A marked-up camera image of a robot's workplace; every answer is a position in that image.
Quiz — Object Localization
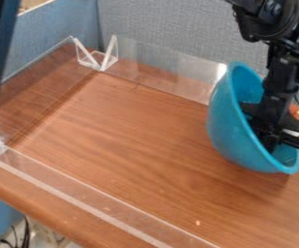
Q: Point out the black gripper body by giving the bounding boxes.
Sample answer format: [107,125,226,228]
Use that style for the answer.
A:
[239,88,299,153]

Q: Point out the blue plastic bowl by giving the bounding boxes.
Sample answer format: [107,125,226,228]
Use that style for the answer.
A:
[206,62,299,174]

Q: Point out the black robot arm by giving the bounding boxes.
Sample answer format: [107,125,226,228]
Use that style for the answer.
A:
[226,0,299,151]

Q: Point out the clear acrylic barrier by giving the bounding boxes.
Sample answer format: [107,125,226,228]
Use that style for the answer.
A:
[0,34,299,248]

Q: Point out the wooden shelf box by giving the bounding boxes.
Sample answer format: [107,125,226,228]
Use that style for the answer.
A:
[19,0,57,15]

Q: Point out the black cables under table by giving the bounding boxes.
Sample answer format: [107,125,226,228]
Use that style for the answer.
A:
[0,215,33,248]

